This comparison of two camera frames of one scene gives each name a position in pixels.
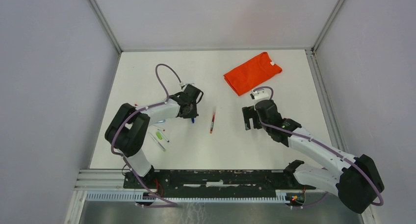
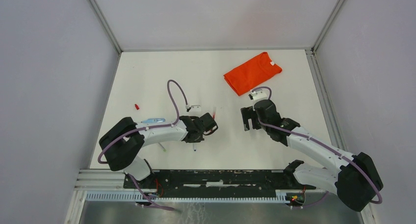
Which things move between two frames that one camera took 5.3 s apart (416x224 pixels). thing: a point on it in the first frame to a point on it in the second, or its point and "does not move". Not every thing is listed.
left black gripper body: x=192 y=112 to x=197 y=139
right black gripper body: x=250 y=112 does not move
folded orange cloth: x=251 y=73 does not move
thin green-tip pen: x=161 y=145 does not move
